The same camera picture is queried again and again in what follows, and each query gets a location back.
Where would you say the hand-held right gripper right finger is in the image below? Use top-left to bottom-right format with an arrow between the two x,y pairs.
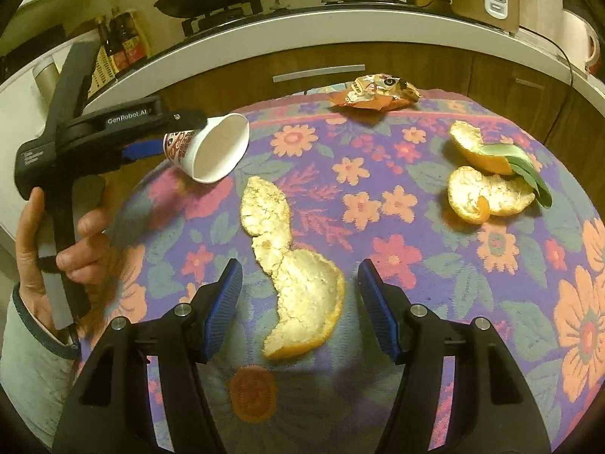
357,259 -> 551,454

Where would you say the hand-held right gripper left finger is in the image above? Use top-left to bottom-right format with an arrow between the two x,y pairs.
52,258 -> 244,454

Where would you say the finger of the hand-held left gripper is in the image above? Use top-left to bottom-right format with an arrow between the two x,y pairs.
118,141 -> 167,160
161,108 -> 209,129

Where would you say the patterned paper cup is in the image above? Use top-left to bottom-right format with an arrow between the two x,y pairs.
162,113 -> 250,184

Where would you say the large orange peel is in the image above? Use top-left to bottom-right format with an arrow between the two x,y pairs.
239,175 -> 347,360

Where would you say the person's left forearm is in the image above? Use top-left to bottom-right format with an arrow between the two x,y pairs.
0,284 -> 83,450

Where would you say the person's left hand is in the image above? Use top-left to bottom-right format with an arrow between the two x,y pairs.
14,187 -> 116,336

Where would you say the floral tablecloth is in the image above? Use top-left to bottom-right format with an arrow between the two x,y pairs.
78,86 -> 605,454

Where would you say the dark sauce bottle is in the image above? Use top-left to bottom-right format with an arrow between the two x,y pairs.
116,9 -> 145,64
97,16 -> 121,76

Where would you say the crumpled shiny snack wrapper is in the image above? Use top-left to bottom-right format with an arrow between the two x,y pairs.
329,73 -> 422,112

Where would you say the green vegetable leaf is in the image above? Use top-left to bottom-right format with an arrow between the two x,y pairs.
475,141 -> 554,209

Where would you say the white electric kettle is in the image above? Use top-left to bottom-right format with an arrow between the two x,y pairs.
560,8 -> 601,76

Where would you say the black power cord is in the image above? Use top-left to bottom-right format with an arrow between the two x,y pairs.
517,26 -> 575,88

